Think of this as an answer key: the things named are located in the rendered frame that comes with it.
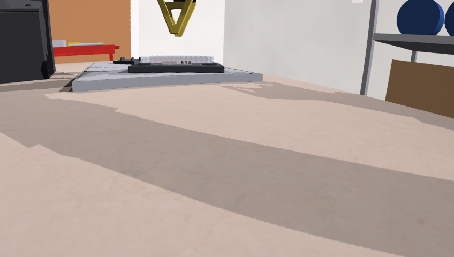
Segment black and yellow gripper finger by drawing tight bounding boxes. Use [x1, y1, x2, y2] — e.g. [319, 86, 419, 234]
[165, 2, 196, 37]
[157, 0, 193, 34]

